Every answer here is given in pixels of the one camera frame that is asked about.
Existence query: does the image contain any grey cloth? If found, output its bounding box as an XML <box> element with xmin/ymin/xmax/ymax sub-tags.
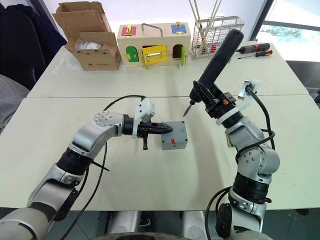
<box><xmin>0</xmin><ymin>74</ymin><xmax>31</xmax><ymax>136</ymax></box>

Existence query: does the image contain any open cardboard box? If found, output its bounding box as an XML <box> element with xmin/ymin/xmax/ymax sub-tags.
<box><xmin>52</xmin><ymin>1</ymin><xmax>122</xmax><ymax>72</ymax></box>

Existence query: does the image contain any black zip tie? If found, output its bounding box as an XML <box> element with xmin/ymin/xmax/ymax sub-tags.
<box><xmin>90</xmin><ymin>160</ymin><xmax>111</xmax><ymax>172</ymax></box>

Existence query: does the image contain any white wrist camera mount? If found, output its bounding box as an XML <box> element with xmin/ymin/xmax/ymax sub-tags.
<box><xmin>131</xmin><ymin>97</ymin><xmax>156</xmax><ymax>139</ymax></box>
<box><xmin>216</xmin><ymin>79</ymin><xmax>262</xmax><ymax>126</ymax></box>

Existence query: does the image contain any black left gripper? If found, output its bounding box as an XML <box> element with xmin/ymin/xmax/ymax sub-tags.
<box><xmin>136</xmin><ymin>121</ymin><xmax>174</xmax><ymax>151</ymax></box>

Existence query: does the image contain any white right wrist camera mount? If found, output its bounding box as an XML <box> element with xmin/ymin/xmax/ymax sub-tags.
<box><xmin>216</xmin><ymin>79</ymin><xmax>262</xmax><ymax>126</ymax></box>

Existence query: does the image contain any orange black screwdriver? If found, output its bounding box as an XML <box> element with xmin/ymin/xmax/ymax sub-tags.
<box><xmin>237</xmin><ymin>49</ymin><xmax>274</xmax><ymax>60</ymax></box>

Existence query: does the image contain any metal wire rack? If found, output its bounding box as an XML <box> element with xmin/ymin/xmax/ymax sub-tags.
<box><xmin>189</xmin><ymin>15</ymin><xmax>246</xmax><ymax>60</ymax></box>

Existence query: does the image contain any black red screwdriver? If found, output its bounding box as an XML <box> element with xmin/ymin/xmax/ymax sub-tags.
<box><xmin>236</xmin><ymin>42</ymin><xmax>272</xmax><ymax>54</ymax></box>

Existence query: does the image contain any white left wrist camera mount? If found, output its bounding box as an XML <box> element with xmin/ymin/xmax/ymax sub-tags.
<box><xmin>131</xmin><ymin>97</ymin><xmax>156</xmax><ymax>139</ymax></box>

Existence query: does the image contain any dark chair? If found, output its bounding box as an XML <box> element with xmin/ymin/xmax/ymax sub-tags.
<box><xmin>0</xmin><ymin>3</ymin><xmax>67</xmax><ymax>91</ymax></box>

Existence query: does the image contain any black electric screwdriver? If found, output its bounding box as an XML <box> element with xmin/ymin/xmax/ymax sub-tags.
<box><xmin>183</xmin><ymin>29</ymin><xmax>245</xmax><ymax>118</ymax></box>

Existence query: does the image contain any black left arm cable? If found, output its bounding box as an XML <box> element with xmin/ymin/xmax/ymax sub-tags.
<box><xmin>59</xmin><ymin>94</ymin><xmax>146</xmax><ymax>240</ymax></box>

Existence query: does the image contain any grey metal box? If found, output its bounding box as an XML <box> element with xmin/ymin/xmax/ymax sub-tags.
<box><xmin>160</xmin><ymin>120</ymin><xmax>188</xmax><ymax>151</ymax></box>

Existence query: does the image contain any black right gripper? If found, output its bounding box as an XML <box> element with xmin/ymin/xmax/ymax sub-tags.
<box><xmin>192</xmin><ymin>80</ymin><xmax>237</xmax><ymax>119</ymax></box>

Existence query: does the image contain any wooden lock box toy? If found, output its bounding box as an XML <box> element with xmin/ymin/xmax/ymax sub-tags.
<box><xmin>116</xmin><ymin>21</ymin><xmax>192</xmax><ymax>70</ymax></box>

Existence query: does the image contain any thin pale stick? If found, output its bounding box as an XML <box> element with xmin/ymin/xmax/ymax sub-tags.
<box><xmin>208</xmin><ymin>0</ymin><xmax>222</xmax><ymax>25</ymax></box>
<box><xmin>188</xmin><ymin>0</ymin><xmax>202</xmax><ymax>30</ymax></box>

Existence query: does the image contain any white plastic bag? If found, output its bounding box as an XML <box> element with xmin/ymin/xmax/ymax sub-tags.
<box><xmin>74</xmin><ymin>39</ymin><xmax>104</xmax><ymax>52</ymax></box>

